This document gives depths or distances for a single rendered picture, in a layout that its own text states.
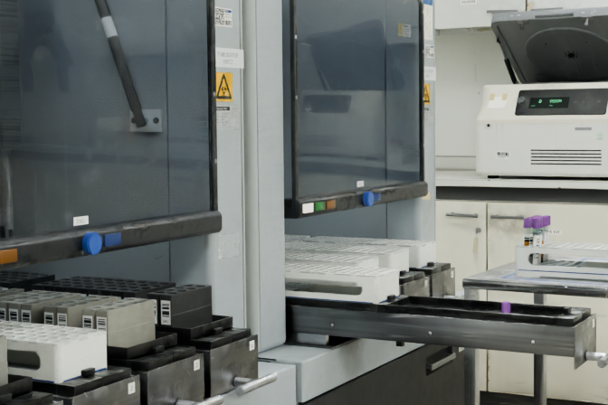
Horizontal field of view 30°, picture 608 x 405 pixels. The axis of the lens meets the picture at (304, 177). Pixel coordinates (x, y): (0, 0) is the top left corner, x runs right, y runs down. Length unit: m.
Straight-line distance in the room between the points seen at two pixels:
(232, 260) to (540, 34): 2.85
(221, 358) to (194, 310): 0.11
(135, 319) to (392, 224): 1.09
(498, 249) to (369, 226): 1.80
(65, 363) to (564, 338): 0.81
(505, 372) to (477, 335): 2.54
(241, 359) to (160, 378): 0.21
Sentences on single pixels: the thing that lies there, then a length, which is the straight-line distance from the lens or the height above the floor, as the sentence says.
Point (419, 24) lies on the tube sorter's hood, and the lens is 2.55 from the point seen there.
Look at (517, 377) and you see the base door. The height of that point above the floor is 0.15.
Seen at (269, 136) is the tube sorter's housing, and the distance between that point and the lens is 1.96.
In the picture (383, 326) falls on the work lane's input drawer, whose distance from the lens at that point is 1.97.
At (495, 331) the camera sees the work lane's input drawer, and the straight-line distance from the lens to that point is 1.90.
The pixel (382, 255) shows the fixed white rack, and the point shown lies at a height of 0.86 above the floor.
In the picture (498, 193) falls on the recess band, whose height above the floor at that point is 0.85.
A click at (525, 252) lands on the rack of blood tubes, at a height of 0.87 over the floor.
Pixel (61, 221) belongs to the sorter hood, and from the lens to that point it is 1.50.
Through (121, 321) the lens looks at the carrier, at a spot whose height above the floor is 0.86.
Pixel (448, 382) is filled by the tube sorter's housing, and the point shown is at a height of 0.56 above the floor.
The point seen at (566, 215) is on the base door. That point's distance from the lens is 4.29.
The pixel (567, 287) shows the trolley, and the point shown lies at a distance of 2.21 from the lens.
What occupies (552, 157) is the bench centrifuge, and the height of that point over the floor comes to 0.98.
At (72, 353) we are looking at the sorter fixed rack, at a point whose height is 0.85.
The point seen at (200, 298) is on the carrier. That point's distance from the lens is 1.77.
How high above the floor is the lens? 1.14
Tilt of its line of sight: 3 degrees down
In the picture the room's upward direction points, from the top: 1 degrees counter-clockwise
